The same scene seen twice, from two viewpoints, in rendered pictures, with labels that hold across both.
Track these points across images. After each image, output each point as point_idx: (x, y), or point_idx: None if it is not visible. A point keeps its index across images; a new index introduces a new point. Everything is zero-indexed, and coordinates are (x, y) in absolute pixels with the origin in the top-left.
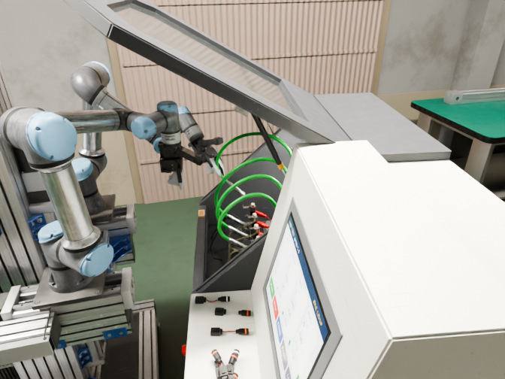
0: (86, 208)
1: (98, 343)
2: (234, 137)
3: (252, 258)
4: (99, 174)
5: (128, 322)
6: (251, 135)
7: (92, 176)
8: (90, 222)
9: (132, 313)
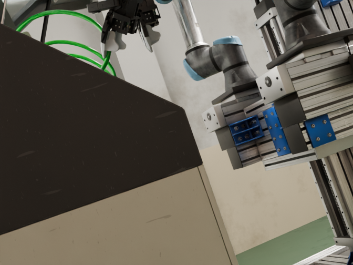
0: (182, 31)
1: (325, 211)
2: (70, 10)
3: None
4: (290, 2)
5: (222, 149)
6: (48, 14)
7: (274, 3)
8: (184, 41)
9: (239, 162)
